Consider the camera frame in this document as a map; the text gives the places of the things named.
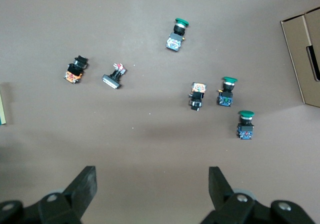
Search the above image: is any brown cardboard box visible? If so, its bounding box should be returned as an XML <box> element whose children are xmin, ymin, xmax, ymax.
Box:
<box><xmin>279</xmin><ymin>6</ymin><xmax>320</xmax><ymax>109</ymax></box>

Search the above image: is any green mushroom button blue block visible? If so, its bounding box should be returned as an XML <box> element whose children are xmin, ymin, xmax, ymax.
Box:
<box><xmin>165</xmin><ymin>17</ymin><xmax>190</xmax><ymax>53</ymax></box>
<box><xmin>236</xmin><ymin>110</ymin><xmax>255</xmax><ymax>140</ymax></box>
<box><xmin>216</xmin><ymin>76</ymin><xmax>239</xmax><ymax>108</ymax></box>

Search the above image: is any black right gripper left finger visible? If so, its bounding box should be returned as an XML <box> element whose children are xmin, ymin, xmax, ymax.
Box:
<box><xmin>0</xmin><ymin>165</ymin><xmax>98</xmax><ymax>224</ymax></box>

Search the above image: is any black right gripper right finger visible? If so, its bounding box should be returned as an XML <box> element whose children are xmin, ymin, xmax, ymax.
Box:
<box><xmin>199</xmin><ymin>166</ymin><xmax>316</xmax><ymax>224</ymax></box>

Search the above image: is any black selector switch orange block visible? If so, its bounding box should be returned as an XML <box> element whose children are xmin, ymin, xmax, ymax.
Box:
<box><xmin>62</xmin><ymin>54</ymin><xmax>90</xmax><ymax>85</ymax></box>

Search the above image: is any green load switch white handle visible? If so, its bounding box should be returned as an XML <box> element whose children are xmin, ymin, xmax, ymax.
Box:
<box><xmin>0</xmin><ymin>83</ymin><xmax>8</xmax><ymax>126</ymax></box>

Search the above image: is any black pushbutton orange block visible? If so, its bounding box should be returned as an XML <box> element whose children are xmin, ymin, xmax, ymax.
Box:
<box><xmin>188</xmin><ymin>81</ymin><xmax>208</xmax><ymax>112</ymax></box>

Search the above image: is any black push button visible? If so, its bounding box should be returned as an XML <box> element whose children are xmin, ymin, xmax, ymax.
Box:
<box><xmin>101</xmin><ymin>62</ymin><xmax>128</xmax><ymax>90</ymax></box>

